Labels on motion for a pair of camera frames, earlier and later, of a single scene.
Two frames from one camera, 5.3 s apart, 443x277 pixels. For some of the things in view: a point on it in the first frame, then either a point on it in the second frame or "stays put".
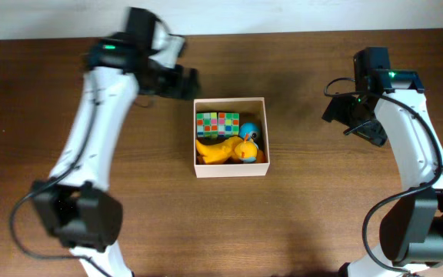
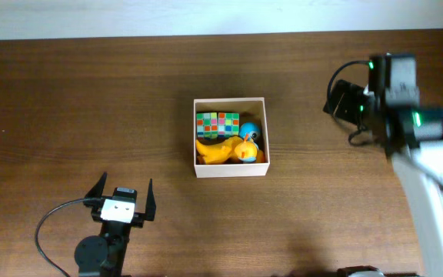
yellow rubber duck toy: (221, 152) stays put
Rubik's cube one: (228, 125) stays put
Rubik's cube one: (207, 125) stays put
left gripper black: (178, 90) to (138, 218)
